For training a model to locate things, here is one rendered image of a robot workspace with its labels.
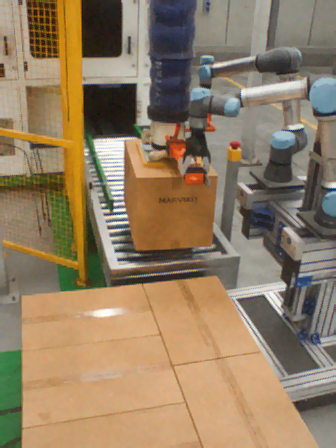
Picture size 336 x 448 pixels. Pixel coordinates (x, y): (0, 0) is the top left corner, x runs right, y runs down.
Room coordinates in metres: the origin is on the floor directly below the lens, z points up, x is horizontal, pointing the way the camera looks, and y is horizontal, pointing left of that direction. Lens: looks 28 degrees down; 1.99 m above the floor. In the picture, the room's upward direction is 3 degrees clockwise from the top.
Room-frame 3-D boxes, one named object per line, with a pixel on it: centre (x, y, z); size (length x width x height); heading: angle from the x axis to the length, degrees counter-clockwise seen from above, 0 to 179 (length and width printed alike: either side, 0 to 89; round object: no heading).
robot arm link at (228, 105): (1.93, -0.21, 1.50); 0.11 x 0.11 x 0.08; 73
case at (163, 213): (2.51, 0.02, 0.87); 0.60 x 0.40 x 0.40; 12
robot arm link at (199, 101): (1.95, -0.11, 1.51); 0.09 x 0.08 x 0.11; 73
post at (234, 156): (2.89, -0.39, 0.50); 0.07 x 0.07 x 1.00; 16
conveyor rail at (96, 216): (3.24, 0.57, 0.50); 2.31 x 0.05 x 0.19; 16
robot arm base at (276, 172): (2.37, -0.55, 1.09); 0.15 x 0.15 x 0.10
